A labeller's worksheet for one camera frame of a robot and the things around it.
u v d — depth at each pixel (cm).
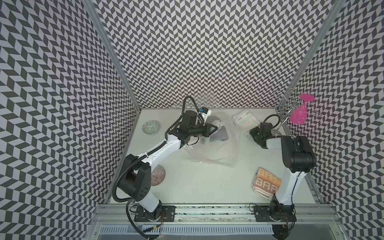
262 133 81
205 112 72
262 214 73
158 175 84
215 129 77
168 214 73
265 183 79
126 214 66
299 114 84
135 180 43
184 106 64
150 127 105
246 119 108
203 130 71
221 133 99
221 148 94
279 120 86
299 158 52
